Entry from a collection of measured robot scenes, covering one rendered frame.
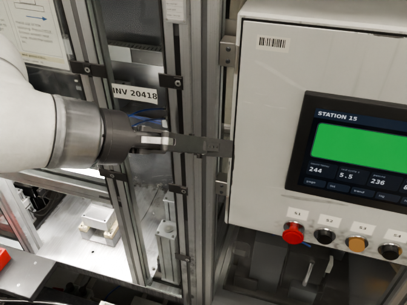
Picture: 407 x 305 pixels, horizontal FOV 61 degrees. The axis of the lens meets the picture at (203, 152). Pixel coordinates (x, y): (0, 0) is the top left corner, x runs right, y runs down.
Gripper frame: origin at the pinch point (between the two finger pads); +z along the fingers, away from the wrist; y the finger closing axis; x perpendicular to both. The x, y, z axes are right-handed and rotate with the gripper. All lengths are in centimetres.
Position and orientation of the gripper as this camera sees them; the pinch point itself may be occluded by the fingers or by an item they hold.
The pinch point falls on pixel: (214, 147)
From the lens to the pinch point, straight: 57.6
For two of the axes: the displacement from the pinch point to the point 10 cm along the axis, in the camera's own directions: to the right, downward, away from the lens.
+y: -6.1, -0.3, 7.9
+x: -0.8, 10.0, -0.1
